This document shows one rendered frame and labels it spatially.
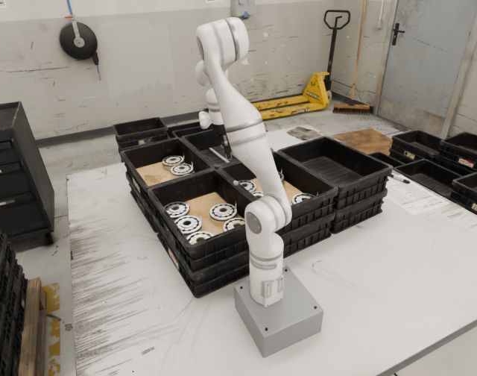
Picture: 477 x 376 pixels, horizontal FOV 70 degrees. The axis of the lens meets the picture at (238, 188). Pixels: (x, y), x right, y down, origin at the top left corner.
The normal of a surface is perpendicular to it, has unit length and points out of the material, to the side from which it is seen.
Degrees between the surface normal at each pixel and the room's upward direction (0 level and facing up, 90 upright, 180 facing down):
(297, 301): 1
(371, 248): 0
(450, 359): 0
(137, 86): 90
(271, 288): 91
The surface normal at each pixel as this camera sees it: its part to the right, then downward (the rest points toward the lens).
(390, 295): -0.04, -0.85
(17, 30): 0.42, 0.46
